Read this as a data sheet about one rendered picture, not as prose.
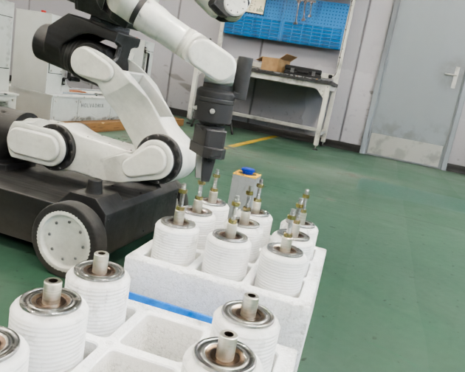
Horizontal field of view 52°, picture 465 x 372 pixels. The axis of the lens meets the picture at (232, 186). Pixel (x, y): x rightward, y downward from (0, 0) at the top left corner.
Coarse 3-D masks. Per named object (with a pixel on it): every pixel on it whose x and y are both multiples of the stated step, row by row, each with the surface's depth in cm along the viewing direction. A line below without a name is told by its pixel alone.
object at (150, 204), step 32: (0, 128) 148; (0, 160) 152; (0, 192) 133; (32, 192) 134; (64, 192) 140; (96, 192) 127; (128, 192) 144; (160, 192) 154; (0, 224) 135; (32, 224) 131; (128, 224) 136
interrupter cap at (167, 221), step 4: (168, 216) 105; (172, 216) 105; (164, 220) 102; (168, 220) 103; (172, 220) 104; (184, 220) 105; (188, 220) 105; (164, 224) 100; (168, 224) 99; (172, 224) 100; (176, 224) 101; (184, 224) 102; (188, 224) 102; (192, 224) 102; (176, 228) 99; (180, 228) 99; (184, 228) 99; (188, 228) 100
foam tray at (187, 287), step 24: (144, 264) 98; (168, 264) 98; (192, 264) 100; (312, 264) 113; (144, 288) 98; (168, 288) 97; (192, 288) 96; (216, 288) 94; (240, 288) 93; (312, 288) 99; (288, 312) 91; (288, 336) 92
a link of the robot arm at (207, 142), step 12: (204, 108) 105; (216, 108) 104; (228, 108) 106; (204, 120) 105; (216, 120) 105; (228, 120) 107; (204, 132) 106; (216, 132) 106; (192, 144) 112; (204, 144) 106; (216, 144) 106; (204, 156) 105; (216, 156) 105
